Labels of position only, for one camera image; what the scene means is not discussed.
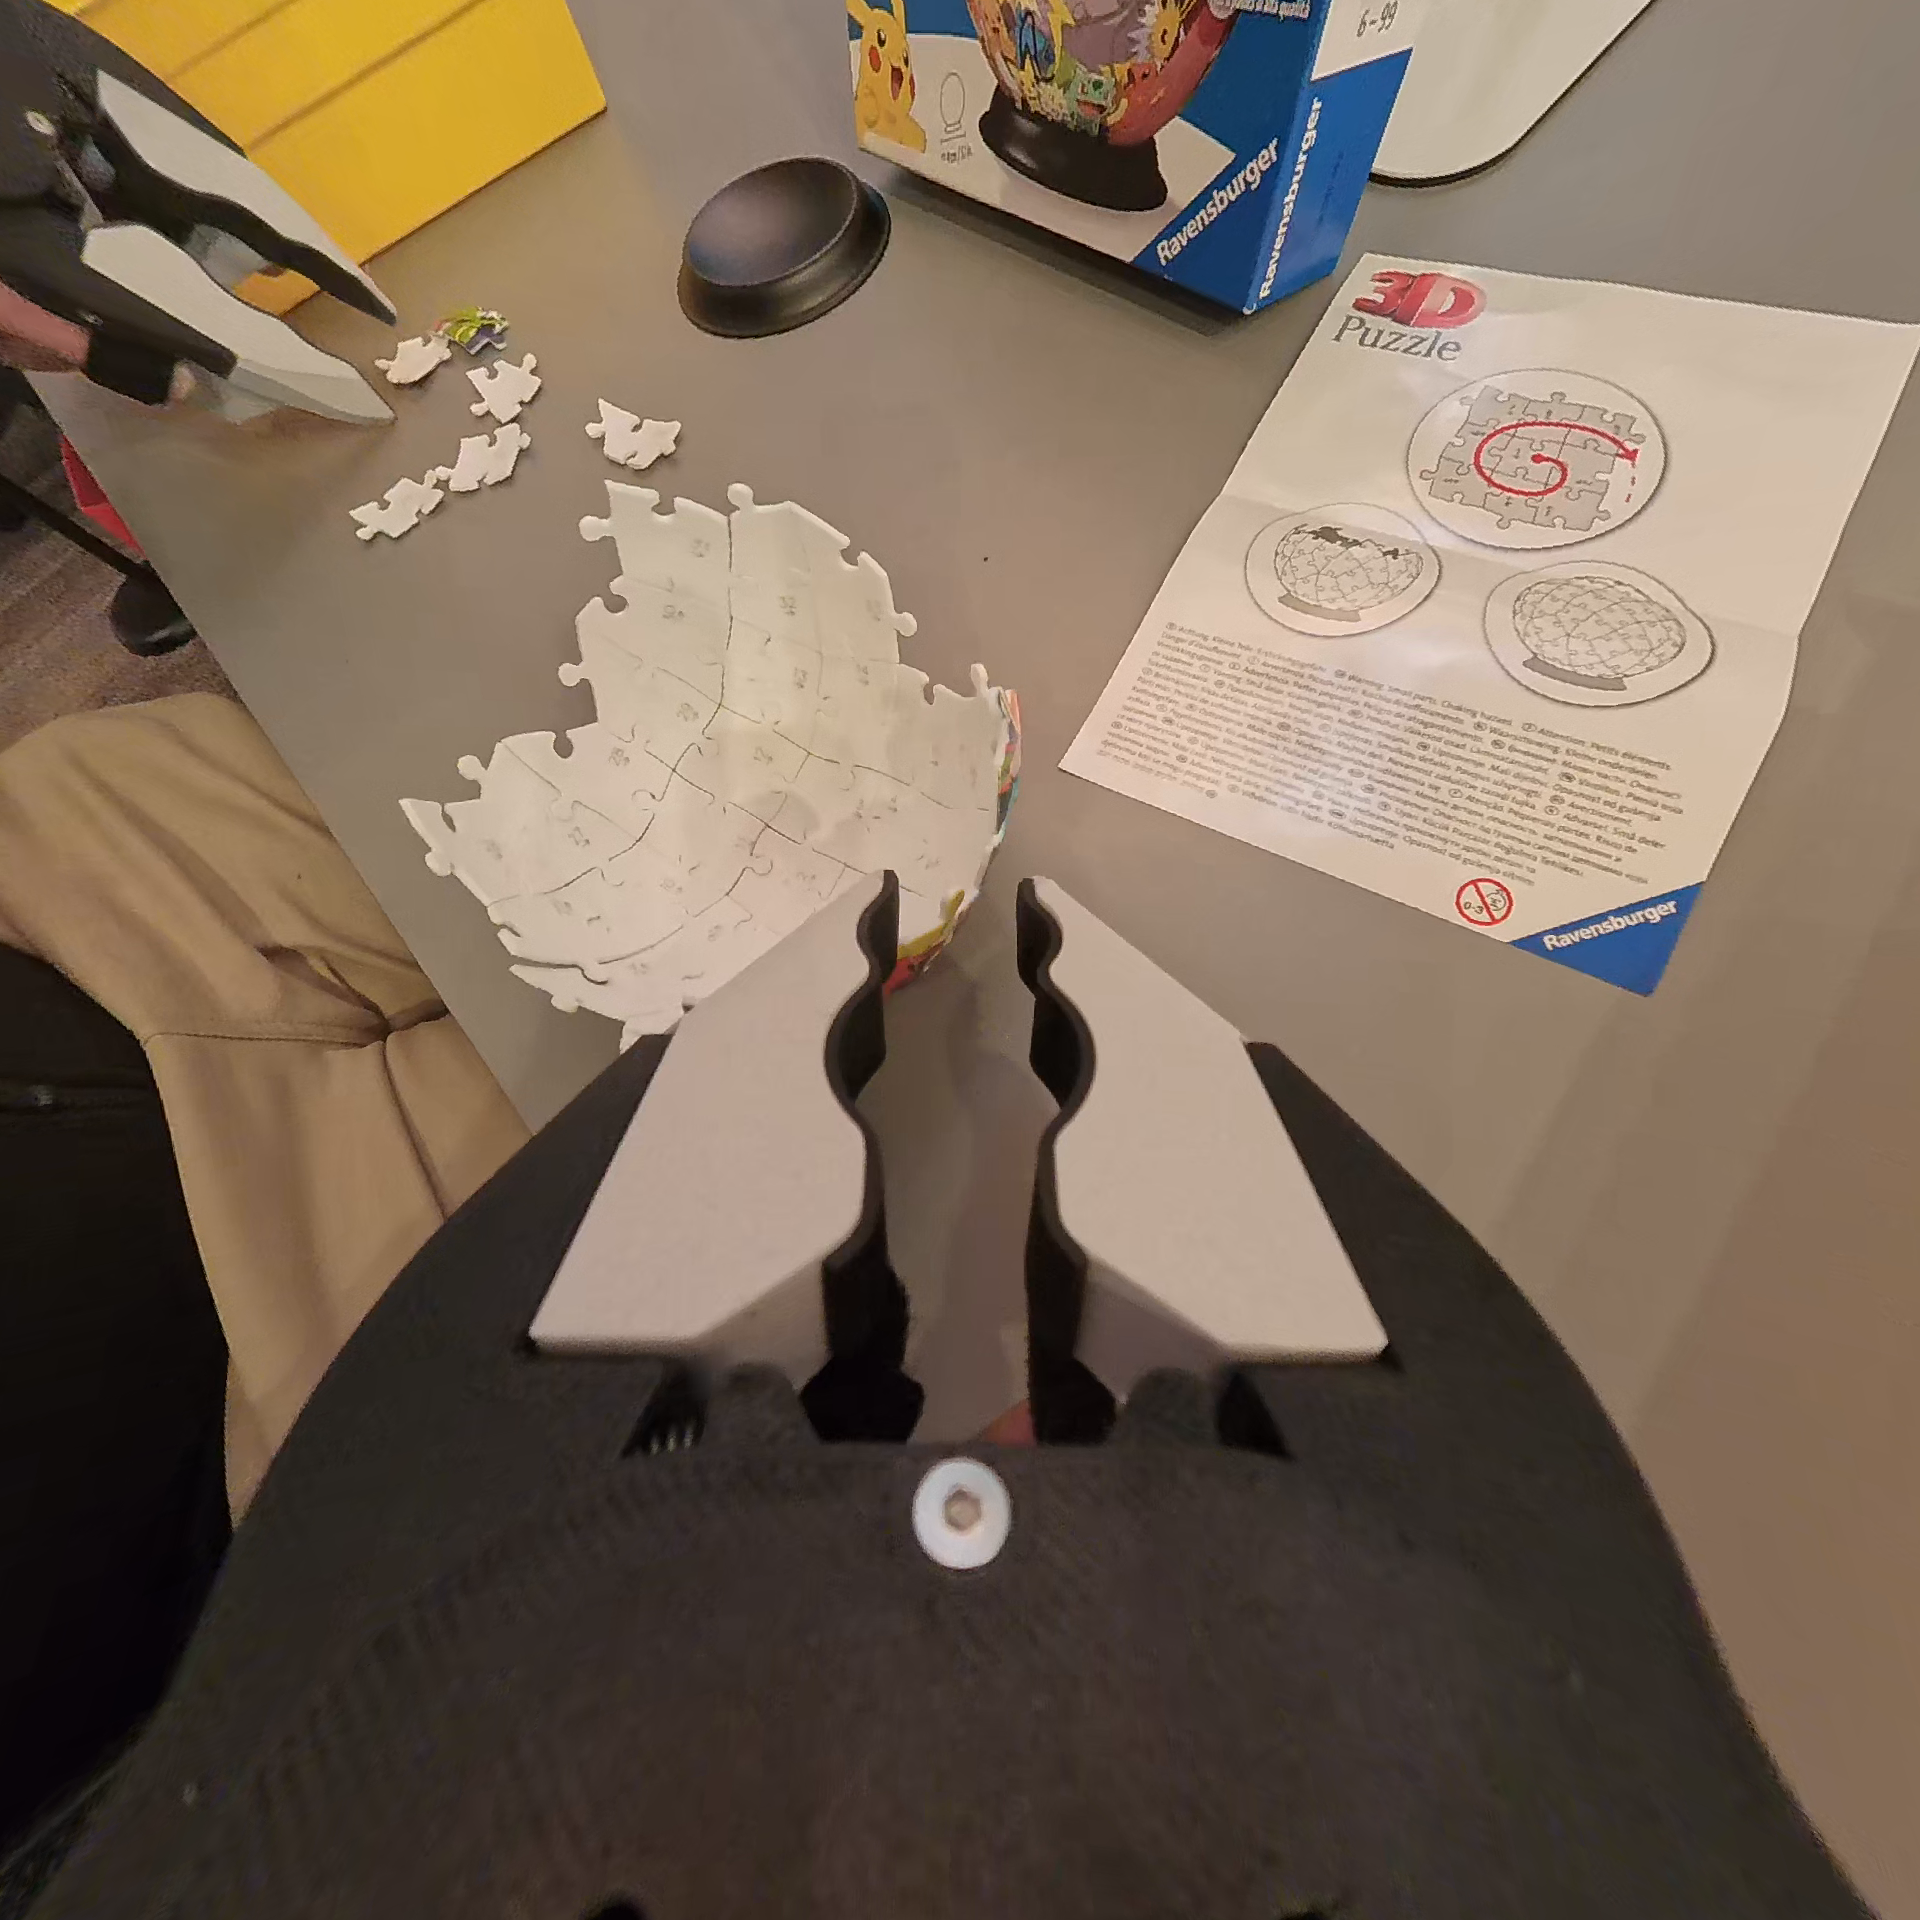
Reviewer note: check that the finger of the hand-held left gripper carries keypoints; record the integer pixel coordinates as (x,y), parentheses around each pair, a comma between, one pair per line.
(254,352)
(224,188)

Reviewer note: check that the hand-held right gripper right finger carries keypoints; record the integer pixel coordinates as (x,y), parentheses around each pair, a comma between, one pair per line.
(1214,1200)

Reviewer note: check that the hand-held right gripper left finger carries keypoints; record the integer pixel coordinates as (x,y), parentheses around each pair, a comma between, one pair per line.
(704,1200)

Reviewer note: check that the pile of puzzle pieces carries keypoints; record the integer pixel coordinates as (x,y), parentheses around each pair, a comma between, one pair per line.
(503,387)

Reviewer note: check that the partly built white puzzle ball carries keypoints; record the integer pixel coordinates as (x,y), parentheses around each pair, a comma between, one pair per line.
(720,779)

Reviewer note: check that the black round ball stand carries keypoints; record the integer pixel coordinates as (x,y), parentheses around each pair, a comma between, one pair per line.
(780,241)

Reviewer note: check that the blue cartoon puzzle box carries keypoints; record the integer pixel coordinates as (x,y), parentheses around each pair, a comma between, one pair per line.
(1276,181)

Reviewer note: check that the person's left hand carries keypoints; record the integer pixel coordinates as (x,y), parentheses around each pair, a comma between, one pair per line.
(38,330)

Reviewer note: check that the yellow plastic bin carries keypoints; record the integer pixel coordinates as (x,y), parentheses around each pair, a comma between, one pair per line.
(421,106)

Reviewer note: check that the orange red item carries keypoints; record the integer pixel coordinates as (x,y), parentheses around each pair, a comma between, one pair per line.
(99,502)

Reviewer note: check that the folded paper instruction leaflet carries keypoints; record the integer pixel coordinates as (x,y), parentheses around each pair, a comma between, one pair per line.
(1724,721)

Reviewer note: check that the white flat board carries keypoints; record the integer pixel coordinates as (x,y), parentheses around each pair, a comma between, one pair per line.
(1484,90)

